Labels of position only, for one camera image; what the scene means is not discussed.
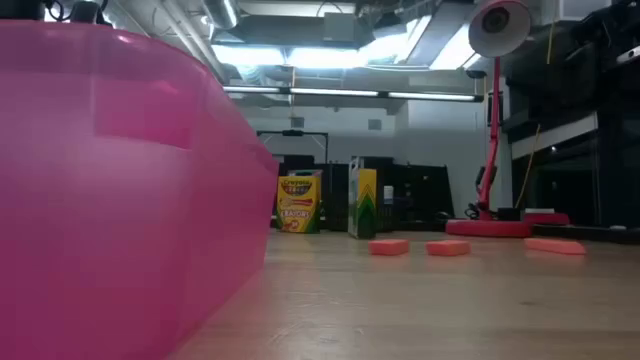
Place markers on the orange rectangular eraser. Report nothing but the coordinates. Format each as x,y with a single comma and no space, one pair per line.
448,248
388,247
555,246

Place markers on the red translucent plastic tray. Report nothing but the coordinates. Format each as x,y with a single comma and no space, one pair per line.
100,200

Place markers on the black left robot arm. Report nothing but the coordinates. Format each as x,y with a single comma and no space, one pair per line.
22,9

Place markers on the white plastic bottle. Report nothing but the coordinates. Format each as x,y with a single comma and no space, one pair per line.
388,194

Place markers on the long ceiling light bar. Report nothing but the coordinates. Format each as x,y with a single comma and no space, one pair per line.
350,93

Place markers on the grey ceiling box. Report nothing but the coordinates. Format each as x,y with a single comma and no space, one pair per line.
339,27

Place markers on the red desk lamp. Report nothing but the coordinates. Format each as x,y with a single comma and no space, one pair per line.
487,228

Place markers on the small black box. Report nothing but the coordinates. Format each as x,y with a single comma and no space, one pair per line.
509,214

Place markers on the flat red white box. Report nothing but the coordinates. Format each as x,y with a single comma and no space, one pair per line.
547,219

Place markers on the black background stand frame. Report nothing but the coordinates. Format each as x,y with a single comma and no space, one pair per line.
292,133

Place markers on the small grey wall vent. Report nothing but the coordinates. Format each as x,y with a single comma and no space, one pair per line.
374,124
297,122

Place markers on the black aluminium table frame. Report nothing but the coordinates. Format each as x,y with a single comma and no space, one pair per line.
585,234

